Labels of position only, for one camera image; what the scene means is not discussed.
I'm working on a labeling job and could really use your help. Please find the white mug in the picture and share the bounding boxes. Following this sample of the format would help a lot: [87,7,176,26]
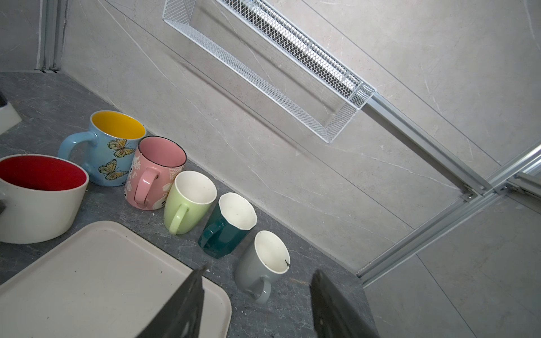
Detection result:
[1,154,90,244]

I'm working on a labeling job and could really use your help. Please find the pink cartoon mug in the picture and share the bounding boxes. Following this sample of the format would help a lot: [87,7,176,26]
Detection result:
[124,135,187,211]

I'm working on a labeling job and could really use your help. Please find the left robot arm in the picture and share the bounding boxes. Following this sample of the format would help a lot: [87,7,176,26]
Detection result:
[0,92,22,134]

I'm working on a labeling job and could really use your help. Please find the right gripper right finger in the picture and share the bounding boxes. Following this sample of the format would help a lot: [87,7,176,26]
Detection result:
[310,269,378,337]

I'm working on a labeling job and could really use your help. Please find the white wire mesh basket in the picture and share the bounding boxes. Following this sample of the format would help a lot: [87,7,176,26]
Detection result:
[162,1,376,144]

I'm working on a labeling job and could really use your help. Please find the blue mug yellow inside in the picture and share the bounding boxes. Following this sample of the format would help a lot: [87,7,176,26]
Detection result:
[58,111,147,187]

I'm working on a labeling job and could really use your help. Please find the grey mug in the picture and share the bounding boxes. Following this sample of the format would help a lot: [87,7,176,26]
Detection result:
[234,230,291,304]

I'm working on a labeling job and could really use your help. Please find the beige serving tray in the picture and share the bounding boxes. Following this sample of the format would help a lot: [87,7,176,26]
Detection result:
[0,220,232,338]

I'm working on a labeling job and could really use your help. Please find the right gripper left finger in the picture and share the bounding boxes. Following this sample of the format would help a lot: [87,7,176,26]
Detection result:
[138,264,209,337]

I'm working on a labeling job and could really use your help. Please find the dark green mug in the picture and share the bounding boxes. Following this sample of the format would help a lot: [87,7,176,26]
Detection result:
[198,192,257,259]

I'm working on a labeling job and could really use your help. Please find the light green mug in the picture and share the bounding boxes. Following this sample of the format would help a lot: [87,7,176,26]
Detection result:
[164,170,217,235]

